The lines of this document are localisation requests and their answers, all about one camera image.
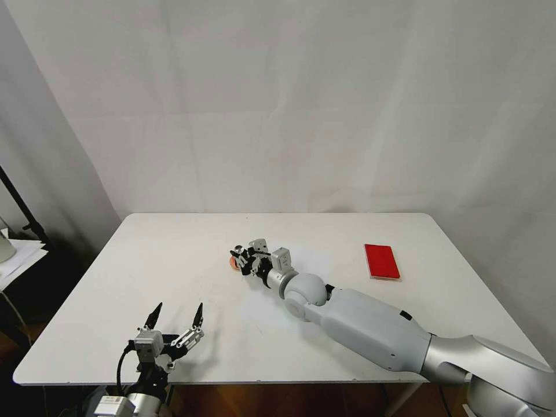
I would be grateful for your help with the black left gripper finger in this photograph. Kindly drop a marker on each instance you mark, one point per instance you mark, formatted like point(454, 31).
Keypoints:
point(153, 317)
point(193, 331)

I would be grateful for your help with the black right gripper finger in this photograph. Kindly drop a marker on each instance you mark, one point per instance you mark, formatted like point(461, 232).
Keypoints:
point(246, 268)
point(246, 254)

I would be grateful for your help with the small silver-topped stamp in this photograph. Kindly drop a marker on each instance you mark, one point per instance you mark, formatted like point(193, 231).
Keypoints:
point(237, 250)

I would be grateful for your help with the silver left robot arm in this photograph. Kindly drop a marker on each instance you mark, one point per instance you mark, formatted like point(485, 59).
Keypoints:
point(127, 405)

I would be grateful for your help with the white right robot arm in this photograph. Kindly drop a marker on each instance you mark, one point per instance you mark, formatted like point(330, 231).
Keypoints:
point(360, 323)

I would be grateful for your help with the round orange ink pad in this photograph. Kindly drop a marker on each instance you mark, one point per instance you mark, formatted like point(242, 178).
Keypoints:
point(233, 264)

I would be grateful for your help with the red rectangular ink pad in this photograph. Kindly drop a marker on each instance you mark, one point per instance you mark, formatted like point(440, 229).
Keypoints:
point(382, 260)

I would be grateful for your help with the stack of white papers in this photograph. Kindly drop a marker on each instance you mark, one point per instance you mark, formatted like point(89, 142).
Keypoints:
point(21, 257)

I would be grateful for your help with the white rounded container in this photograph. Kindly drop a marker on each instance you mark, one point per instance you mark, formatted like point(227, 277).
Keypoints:
point(4, 247)

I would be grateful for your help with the black metal stand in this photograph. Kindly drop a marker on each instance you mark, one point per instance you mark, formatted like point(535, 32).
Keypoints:
point(19, 204)

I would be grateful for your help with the white table leg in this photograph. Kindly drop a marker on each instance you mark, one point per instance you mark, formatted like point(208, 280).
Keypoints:
point(407, 396)

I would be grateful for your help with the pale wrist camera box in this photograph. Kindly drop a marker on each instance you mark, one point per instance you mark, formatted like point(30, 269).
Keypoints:
point(259, 245)
point(148, 342)

